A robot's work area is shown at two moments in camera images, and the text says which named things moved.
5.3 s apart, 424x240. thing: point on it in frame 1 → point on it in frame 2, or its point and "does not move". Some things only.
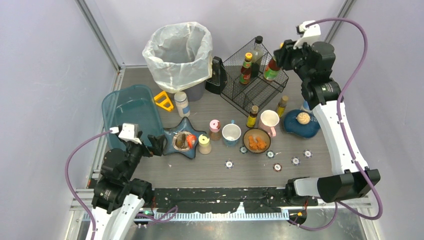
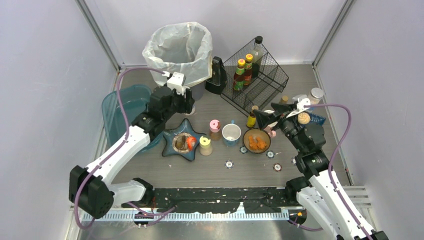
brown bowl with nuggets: (256, 140) does not move
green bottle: (245, 73) → (239, 77)
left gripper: (149, 145) → (185, 100)
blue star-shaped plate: (182, 139) does not move
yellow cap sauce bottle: (272, 71) → (248, 69)
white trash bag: (180, 55) does not move
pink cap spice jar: (215, 133) does not move
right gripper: (287, 51) → (278, 117)
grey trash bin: (193, 93) does not move
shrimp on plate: (191, 139) does not move
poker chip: (243, 150) does not move
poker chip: (229, 164) does not move
